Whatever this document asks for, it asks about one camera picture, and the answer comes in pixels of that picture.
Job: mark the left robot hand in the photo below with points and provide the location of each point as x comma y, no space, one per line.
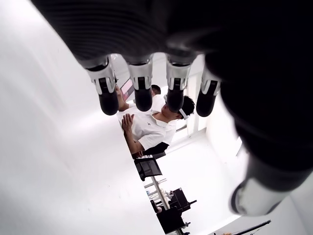
220,36

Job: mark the white VR headset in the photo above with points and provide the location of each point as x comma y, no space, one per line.
184,114

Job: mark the person in white T-shirt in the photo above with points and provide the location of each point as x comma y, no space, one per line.
156,94

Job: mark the monitor with pink screen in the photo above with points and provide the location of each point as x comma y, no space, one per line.
127,89

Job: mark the person in white polo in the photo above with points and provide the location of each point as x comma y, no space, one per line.
149,127

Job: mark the black seat of operator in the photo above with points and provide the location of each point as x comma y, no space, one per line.
157,148

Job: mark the black mesh chair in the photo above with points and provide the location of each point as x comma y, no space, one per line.
148,169

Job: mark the white metal rack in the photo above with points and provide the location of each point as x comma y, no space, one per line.
157,191

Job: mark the black equipment stand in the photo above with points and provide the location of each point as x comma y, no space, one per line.
179,198

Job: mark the black bar stand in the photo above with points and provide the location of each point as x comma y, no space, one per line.
256,226

